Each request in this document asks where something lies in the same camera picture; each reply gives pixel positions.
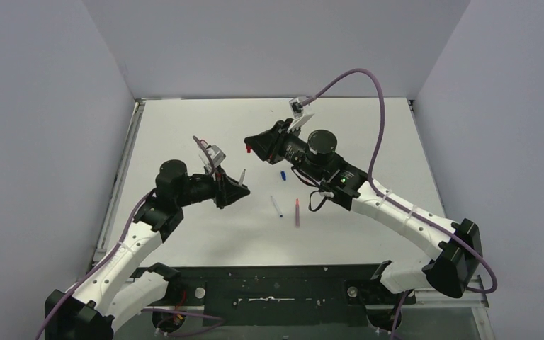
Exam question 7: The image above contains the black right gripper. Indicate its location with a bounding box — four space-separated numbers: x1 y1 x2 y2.
246 118 326 182

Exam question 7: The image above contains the white red marker pen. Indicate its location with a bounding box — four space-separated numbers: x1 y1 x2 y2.
239 169 246 186

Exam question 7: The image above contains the white blue marker pen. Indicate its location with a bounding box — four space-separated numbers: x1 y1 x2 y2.
270 195 283 217

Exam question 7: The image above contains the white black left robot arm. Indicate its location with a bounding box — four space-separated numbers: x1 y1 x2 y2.
37 159 250 339

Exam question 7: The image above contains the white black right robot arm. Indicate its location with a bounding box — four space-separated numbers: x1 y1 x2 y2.
244 119 482 298

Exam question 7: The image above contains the pink marker pen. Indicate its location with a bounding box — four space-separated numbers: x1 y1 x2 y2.
294 198 300 229

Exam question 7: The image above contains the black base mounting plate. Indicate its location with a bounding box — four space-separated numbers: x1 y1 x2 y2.
152 264 403 330

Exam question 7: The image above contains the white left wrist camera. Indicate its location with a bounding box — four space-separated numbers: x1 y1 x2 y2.
203 144 226 169

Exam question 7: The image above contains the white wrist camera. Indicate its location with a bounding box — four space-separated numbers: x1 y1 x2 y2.
203 144 226 169
288 96 314 132

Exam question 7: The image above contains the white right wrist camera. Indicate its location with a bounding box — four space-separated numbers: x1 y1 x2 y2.
288 96 314 132

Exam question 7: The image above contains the left side aluminium rail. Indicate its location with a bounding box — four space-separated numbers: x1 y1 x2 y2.
91 98 145 266

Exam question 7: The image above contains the aluminium frame rail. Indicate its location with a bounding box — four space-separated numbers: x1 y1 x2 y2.
67 276 489 311

